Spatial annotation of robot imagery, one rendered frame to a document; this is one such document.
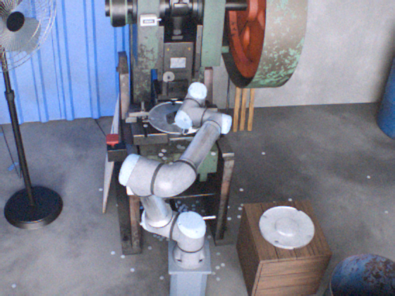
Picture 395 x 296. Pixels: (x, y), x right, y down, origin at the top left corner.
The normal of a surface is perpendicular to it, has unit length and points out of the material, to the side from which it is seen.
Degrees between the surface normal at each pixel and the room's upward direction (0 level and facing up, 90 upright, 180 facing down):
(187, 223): 7
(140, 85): 90
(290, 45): 94
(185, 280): 90
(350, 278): 88
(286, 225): 0
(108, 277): 0
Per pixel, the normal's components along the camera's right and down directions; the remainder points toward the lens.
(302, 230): 0.05, -0.80
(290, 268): 0.12, 0.60
